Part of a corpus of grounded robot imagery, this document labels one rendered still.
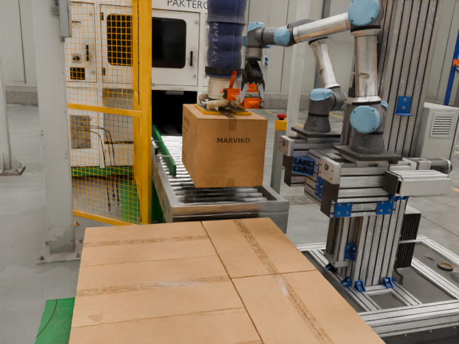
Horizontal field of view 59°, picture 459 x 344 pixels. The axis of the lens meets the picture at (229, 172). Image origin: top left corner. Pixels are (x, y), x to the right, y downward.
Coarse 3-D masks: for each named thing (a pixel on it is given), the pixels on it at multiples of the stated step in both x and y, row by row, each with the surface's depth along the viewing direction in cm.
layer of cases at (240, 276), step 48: (96, 240) 192; (144, 240) 195; (192, 240) 198; (240, 240) 201; (288, 240) 204; (96, 288) 154; (144, 288) 156; (192, 288) 158; (240, 288) 160; (288, 288) 162; (96, 336) 129; (144, 336) 130; (192, 336) 131; (240, 336) 133; (288, 336) 134; (336, 336) 135
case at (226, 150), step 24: (192, 120) 238; (216, 120) 222; (240, 120) 225; (264, 120) 228; (192, 144) 239; (216, 144) 225; (240, 144) 229; (264, 144) 233; (192, 168) 240; (216, 168) 229; (240, 168) 233
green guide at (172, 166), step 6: (156, 132) 402; (156, 138) 403; (162, 144) 355; (162, 150) 360; (168, 150) 334; (162, 156) 312; (168, 156) 313; (168, 162) 321; (174, 162) 298; (174, 168) 293; (174, 174) 294
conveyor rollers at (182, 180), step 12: (156, 144) 396; (168, 144) 399; (180, 144) 403; (180, 156) 359; (168, 168) 321; (180, 168) 318; (180, 180) 290; (180, 192) 264; (192, 192) 266; (204, 192) 268; (216, 192) 270; (228, 192) 272; (240, 192) 275; (252, 192) 277; (180, 204) 246
